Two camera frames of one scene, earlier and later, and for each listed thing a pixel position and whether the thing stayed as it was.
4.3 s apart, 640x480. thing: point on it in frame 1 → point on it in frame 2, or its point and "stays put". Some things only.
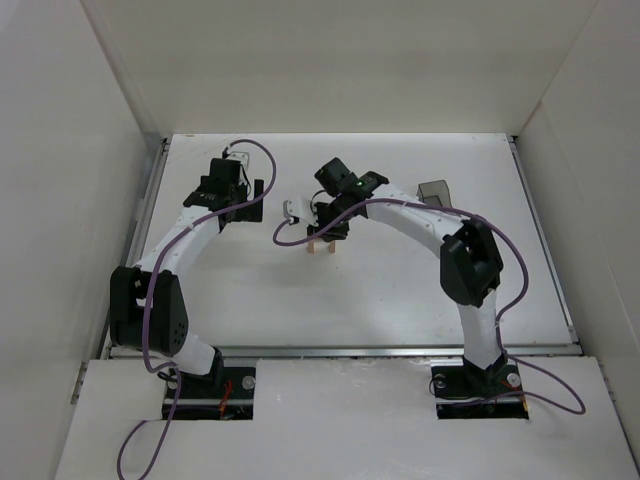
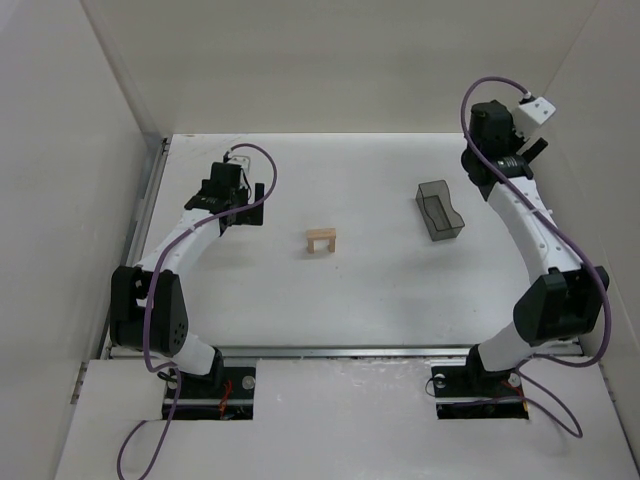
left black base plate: [226, 394] stays put
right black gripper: [326, 228] → [533, 148]
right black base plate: [466, 393] stays put
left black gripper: [250, 209] stays put
